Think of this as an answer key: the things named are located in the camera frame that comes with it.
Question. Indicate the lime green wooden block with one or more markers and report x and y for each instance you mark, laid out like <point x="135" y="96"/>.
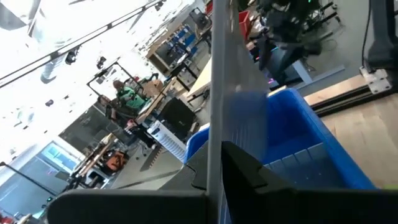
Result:
<point x="391" y="187"/>

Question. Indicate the black ceiling camera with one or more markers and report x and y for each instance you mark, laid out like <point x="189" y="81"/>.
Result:
<point x="71" y="57"/>
<point x="101" y="62"/>

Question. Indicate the brown cardboard box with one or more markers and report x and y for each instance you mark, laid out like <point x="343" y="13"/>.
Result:
<point x="153" y="88"/>

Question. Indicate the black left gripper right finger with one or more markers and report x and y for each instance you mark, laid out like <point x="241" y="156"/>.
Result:
<point x="245" y="193"/>

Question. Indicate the blue plastic bin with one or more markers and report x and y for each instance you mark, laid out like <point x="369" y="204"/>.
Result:
<point x="311" y="130"/>

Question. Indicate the background wooden table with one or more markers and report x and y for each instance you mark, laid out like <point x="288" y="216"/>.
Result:
<point x="152" y="104"/>

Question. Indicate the black metal stand rig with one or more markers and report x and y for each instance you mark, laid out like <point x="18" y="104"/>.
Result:
<point x="101" y="73"/>

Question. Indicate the large glass window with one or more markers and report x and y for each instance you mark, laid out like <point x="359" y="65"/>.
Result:
<point x="59" y="155"/>

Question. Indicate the white ribbed appliance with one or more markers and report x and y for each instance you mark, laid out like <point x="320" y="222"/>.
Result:
<point x="164" y="140"/>

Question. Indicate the computer tower with LEDs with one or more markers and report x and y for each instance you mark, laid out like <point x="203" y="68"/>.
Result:
<point x="280" y="68"/>

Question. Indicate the light wooden desk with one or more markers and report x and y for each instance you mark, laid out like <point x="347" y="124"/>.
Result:
<point x="202" y="82"/>

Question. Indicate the grey metal desk leg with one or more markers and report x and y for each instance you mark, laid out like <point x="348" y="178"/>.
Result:
<point x="303" y="73"/>

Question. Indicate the wooden shelf with blue bins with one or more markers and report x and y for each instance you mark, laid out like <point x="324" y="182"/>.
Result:
<point x="180" y="40"/>

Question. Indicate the long grey slotted divider board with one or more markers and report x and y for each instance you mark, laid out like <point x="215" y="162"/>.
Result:
<point x="224" y="93"/>

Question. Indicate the orange black tool bag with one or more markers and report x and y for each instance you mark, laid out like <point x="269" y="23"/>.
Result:
<point x="116" y="161"/>

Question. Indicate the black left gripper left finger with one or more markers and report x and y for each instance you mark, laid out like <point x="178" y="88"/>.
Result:
<point x="196" y="177"/>

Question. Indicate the black equipment case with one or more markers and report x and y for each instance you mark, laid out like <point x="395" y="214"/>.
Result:
<point x="177" y="116"/>

